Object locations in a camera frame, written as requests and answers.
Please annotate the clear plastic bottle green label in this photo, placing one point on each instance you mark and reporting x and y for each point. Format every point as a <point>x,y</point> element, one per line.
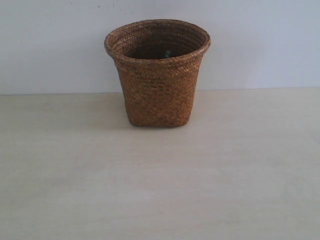
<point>168,54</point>

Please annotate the brown woven straw basket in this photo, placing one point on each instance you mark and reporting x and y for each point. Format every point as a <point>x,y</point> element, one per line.
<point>158,91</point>

